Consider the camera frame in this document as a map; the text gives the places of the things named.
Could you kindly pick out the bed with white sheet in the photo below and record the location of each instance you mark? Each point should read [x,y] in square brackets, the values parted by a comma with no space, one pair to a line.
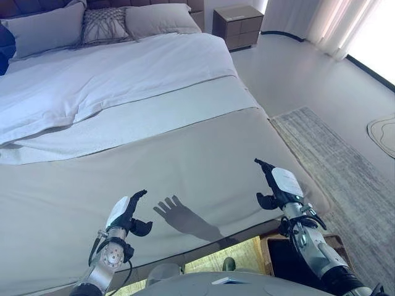
[185,101]

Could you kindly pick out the right silver robot leg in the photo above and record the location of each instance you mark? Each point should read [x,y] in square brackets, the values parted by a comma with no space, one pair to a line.
[229,264]

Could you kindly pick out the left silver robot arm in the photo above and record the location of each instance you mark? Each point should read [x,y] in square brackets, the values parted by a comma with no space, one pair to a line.
[111,256]

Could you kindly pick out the white curtain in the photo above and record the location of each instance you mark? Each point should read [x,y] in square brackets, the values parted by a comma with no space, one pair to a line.
[324,21]

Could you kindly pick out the left silver robot leg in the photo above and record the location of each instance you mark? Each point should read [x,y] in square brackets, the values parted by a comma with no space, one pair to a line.
[163,274]

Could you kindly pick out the black window floor strip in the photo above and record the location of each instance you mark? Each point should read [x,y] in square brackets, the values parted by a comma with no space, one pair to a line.
[370,69]

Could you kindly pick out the grey robot torso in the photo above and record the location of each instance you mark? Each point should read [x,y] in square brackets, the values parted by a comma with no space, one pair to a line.
[216,285]

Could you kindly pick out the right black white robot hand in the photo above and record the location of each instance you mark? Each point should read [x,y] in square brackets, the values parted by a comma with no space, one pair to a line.
[285,183]

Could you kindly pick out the silver robot leg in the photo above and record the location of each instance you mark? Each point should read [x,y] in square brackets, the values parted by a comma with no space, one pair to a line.
[229,264]
[163,274]

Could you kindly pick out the grey striped rug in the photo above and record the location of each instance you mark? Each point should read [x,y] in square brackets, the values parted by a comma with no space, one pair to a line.
[339,185]

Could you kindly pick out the patterned grey cushion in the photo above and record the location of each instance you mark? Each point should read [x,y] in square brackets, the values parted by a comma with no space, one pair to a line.
[105,26]

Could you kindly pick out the beige bed runner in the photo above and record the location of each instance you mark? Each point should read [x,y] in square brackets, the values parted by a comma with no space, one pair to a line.
[154,160]

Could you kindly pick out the white duvet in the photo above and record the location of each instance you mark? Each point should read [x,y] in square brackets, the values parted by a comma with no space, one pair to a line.
[108,71]

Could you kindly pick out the dark blue cloth object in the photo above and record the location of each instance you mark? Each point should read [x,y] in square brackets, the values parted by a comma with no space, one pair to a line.
[6,49]

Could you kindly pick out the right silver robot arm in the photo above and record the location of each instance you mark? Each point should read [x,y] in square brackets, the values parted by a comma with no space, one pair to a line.
[318,246]

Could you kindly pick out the tan wicker basket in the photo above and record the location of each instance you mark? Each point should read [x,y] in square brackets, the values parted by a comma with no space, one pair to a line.
[263,253]

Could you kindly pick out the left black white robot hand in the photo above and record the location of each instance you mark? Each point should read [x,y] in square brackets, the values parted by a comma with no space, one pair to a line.
[118,212]

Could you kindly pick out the white mat with outlines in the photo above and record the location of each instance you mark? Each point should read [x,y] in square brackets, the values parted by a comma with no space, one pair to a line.
[384,135]

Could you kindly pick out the brown wooden nightstand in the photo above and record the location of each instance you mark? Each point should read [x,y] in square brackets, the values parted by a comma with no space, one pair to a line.
[237,27]

